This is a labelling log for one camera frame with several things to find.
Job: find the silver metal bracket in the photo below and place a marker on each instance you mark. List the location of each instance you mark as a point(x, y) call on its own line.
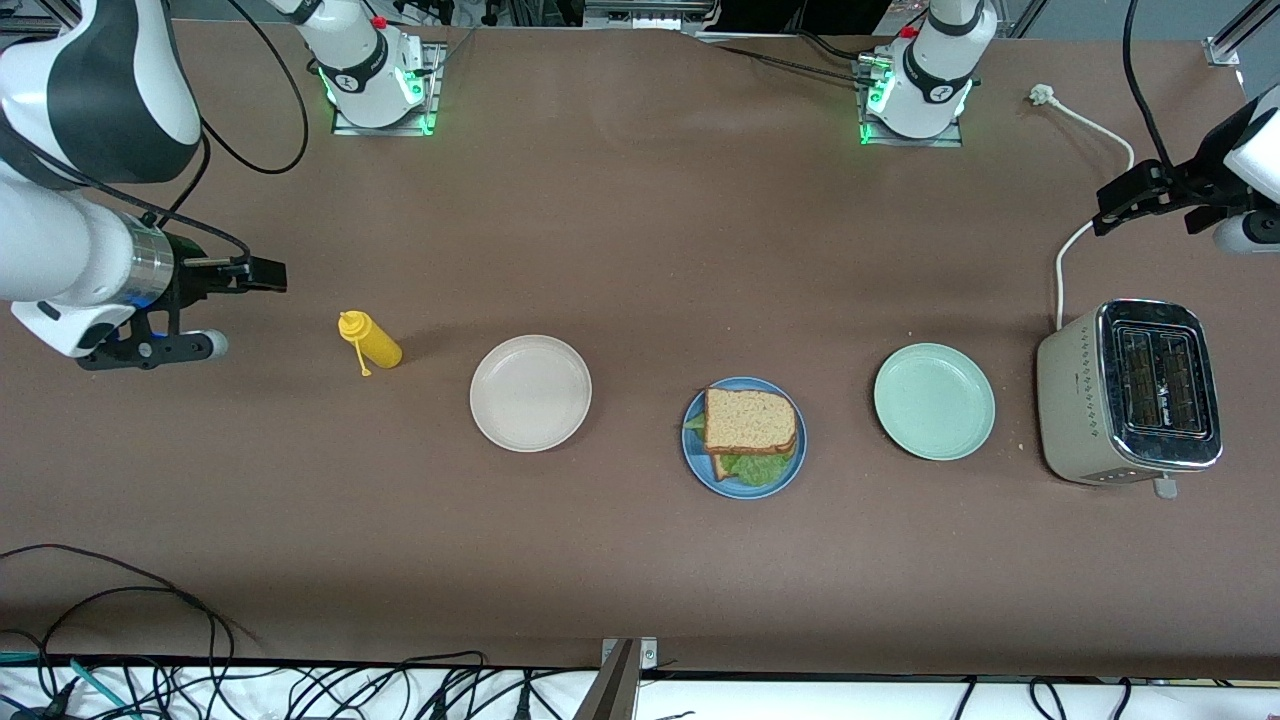
point(648, 655)

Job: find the green lettuce leaf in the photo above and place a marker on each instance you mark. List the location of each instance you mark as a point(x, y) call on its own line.
point(755, 468)

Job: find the grey power strip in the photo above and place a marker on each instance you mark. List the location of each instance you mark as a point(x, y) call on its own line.
point(650, 14)

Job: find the grey metal pole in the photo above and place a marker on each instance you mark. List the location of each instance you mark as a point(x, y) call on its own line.
point(610, 695)

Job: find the blue round plate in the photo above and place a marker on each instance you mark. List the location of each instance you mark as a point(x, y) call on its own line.
point(700, 470)

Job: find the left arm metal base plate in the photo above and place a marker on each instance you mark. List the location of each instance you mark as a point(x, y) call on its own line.
point(945, 140)

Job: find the beige round plate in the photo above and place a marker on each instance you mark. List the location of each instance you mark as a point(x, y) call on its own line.
point(530, 393)

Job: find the yellow mustard squeeze bottle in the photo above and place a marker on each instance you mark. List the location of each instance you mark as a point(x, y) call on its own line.
point(380, 345)

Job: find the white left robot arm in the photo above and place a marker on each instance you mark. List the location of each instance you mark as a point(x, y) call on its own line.
point(920, 115)

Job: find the aluminium frame profile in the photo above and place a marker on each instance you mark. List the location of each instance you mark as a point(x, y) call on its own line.
point(1225, 47)

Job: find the brown bread slice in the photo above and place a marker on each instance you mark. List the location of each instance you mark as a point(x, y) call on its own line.
point(720, 465)
point(750, 420)

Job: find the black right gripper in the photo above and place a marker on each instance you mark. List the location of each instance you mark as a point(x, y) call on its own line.
point(190, 274)

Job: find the light green round plate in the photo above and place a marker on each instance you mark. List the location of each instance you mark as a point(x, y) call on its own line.
point(934, 402)

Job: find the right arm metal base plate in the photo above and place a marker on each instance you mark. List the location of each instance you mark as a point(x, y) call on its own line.
point(437, 70)

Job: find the beige chrome toaster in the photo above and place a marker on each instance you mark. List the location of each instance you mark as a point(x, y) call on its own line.
point(1080, 400)

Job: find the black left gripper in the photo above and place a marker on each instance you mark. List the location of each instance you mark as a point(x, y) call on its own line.
point(1186, 186)

